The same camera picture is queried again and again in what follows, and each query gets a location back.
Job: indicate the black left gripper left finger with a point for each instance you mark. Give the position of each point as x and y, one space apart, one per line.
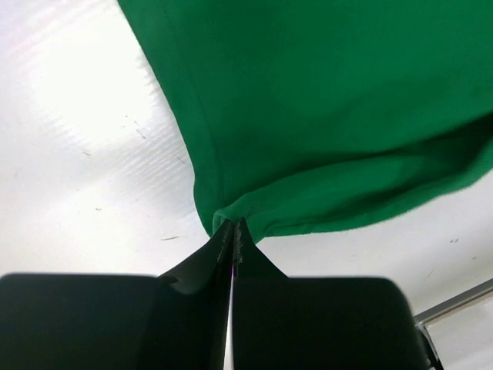
176 320

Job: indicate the aluminium table edge rail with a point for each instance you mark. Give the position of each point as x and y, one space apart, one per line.
457 333

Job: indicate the green t shirt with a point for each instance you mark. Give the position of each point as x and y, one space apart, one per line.
319 116

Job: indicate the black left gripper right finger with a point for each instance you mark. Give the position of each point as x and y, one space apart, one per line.
281 322

